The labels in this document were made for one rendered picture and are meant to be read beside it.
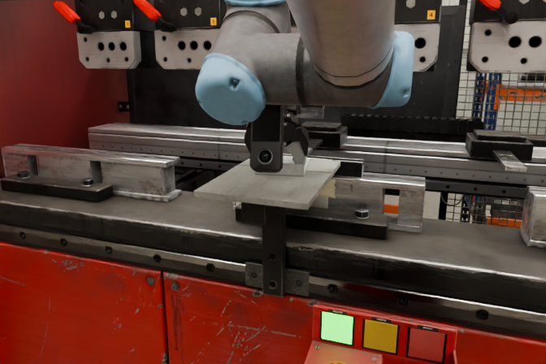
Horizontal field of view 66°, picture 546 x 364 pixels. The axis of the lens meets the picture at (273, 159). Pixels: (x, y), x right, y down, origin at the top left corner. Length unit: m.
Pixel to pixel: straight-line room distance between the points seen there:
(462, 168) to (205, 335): 0.68
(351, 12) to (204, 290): 0.71
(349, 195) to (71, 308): 0.70
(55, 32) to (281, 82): 1.16
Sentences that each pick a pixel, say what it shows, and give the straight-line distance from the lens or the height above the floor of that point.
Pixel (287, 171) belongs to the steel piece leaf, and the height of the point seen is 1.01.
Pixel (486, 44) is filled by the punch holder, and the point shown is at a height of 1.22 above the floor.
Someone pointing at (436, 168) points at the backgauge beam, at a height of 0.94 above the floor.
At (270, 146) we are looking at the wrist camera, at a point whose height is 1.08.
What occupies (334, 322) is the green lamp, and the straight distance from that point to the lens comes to 0.67.
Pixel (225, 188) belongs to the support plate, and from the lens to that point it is 0.66.
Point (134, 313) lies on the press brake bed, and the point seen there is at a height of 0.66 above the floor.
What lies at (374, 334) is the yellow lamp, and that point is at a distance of 0.67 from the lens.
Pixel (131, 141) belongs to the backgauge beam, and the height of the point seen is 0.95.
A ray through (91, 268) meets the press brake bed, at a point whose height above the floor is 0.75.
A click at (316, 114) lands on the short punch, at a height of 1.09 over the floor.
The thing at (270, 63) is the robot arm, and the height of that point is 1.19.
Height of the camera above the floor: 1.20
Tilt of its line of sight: 13 degrees down
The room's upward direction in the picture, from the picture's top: straight up
